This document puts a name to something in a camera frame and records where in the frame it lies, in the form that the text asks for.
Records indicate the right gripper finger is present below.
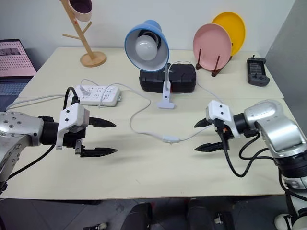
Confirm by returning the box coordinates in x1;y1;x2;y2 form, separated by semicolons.
194;117;213;128
194;141;227;153

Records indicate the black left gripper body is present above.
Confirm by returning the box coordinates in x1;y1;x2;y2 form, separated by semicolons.
62;128;87;157

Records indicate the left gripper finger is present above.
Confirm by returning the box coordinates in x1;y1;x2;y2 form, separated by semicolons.
80;144;119;158
88;116;118;128

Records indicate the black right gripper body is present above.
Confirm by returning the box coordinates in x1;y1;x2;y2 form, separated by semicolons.
213;118;235;142

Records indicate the blue clip desk lamp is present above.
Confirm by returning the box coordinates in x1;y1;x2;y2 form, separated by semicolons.
123;19;177;110

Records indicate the white power strip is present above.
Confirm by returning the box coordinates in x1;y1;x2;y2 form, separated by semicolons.
72;85;123;107

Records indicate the black plastic case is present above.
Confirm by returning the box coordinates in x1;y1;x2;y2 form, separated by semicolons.
139;63;198;94

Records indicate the dark wooden plate rack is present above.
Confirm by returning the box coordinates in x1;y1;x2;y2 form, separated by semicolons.
195;42;235;78

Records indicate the wooden mug tree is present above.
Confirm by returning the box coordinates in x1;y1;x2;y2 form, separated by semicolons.
57;0;107;68

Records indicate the dark rounded shape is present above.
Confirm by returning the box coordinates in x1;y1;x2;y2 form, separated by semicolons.
188;197;217;230
120;202;154;230

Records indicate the black handheld remote controller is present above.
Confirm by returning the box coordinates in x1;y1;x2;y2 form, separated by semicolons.
246;54;271;88

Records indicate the pink plate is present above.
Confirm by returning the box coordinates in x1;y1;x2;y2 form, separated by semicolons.
192;23;233;72

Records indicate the white light bulb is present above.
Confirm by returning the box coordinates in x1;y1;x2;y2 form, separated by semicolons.
134;34;159;61

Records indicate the yellow plate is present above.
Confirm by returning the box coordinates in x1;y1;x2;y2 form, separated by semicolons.
211;11;247;57

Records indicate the laptop with pink screen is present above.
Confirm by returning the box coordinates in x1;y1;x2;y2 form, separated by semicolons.
0;38;38;113

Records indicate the pink cup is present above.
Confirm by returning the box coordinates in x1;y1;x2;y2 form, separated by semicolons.
68;0;93;23

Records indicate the white robot body shell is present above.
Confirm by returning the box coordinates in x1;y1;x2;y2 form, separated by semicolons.
274;208;307;230

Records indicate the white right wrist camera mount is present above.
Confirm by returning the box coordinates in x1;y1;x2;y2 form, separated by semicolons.
205;100;241;140

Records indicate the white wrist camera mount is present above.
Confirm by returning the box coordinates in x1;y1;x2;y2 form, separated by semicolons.
55;103;91;150
205;100;241;140

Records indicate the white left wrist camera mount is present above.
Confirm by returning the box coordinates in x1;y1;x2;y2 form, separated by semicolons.
55;103;91;150

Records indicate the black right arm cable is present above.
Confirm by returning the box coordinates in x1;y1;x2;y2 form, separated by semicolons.
218;119;277;178

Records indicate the white inline cord switch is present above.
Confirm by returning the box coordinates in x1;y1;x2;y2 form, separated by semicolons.
162;135;181;145

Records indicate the white power strip cable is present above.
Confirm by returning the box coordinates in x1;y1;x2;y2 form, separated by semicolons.
4;93;75;111

